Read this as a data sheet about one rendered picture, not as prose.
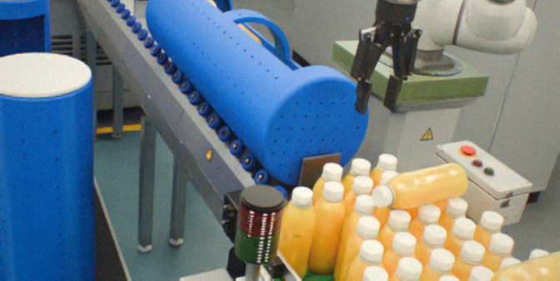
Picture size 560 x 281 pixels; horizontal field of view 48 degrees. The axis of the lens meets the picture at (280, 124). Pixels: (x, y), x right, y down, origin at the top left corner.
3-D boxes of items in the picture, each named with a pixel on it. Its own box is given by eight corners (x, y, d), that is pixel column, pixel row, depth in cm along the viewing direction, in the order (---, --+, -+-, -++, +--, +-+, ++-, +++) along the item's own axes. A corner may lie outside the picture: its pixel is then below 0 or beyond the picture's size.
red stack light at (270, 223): (268, 208, 96) (272, 186, 94) (288, 232, 91) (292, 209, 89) (230, 215, 93) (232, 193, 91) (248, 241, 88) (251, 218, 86)
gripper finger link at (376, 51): (396, 33, 120) (391, 31, 119) (369, 86, 122) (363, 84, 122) (384, 26, 122) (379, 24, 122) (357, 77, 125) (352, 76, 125)
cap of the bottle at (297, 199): (292, 193, 124) (292, 185, 124) (312, 195, 124) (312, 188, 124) (291, 204, 121) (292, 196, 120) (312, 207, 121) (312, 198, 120)
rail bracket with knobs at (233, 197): (256, 223, 144) (261, 185, 140) (270, 242, 139) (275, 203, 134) (215, 232, 140) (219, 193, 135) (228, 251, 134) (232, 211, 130)
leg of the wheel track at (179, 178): (180, 237, 280) (188, 110, 251) (184, 245, 275) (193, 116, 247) (167, 240, 277) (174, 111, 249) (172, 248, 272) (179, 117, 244)
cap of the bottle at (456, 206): (466, 207, 128) (467, 199, 127) (465, 218, 124) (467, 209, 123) (446, 202, 128) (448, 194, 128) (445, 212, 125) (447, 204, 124)
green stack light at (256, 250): (265, 234, 98) (268, 208, 96) (284, 259, 93) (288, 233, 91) (227, 243, 95) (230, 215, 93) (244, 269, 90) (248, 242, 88)
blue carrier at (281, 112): (217, 54, 225) (233, -25, 214) (351, 184, 158) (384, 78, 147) (139, 49, 210) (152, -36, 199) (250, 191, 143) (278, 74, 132)
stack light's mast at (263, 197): (261, 265, 101) (272, 180, 94) (278, 291, 96) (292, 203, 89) (224, 273, 98) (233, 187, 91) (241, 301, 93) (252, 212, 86)
